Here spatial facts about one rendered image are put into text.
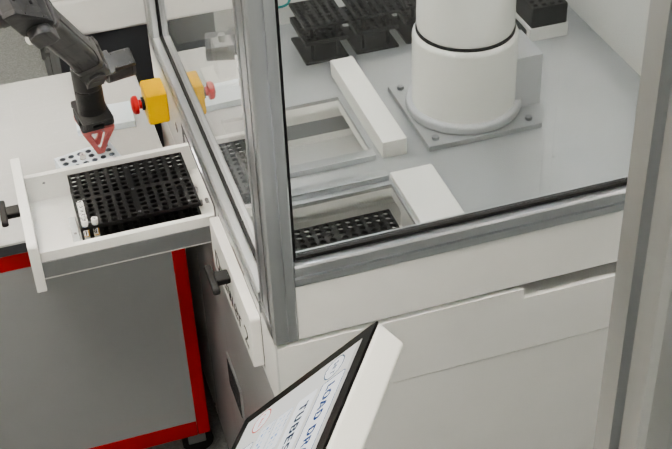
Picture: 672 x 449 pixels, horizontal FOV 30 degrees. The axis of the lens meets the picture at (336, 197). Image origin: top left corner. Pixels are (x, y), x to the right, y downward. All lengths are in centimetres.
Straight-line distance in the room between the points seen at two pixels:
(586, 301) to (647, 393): 154
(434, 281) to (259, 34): 55
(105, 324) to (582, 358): 104
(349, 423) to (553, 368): 79
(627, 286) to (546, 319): 154
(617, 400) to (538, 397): 162
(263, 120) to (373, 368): 37
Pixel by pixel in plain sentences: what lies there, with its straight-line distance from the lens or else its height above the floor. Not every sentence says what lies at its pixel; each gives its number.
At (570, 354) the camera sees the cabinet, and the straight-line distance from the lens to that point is 222.
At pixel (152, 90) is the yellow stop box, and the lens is 265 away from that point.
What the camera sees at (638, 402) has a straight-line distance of 62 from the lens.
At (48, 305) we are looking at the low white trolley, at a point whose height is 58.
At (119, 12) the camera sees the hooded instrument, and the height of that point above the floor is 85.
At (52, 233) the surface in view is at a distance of 242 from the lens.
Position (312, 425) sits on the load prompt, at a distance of 154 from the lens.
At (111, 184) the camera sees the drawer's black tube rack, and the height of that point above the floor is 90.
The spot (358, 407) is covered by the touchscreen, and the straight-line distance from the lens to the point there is 152.
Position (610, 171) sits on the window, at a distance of 201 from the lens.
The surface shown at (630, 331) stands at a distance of 61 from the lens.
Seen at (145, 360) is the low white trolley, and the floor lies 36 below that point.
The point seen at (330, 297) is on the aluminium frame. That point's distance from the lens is 192.
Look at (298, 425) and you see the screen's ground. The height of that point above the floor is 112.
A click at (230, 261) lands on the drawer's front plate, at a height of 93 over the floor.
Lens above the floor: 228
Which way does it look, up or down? 37 degrees down
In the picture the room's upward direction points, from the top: 3 degrees counter-clockwise
